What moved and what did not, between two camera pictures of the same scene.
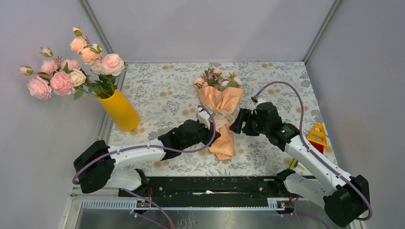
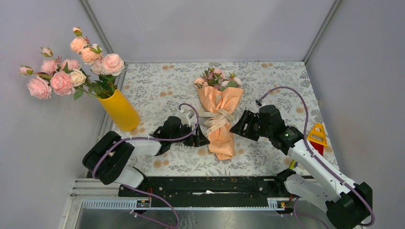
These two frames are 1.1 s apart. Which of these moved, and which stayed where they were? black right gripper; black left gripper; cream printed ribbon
Moved: black left gripper
Stayed: black right gripper; cream printed ribbon
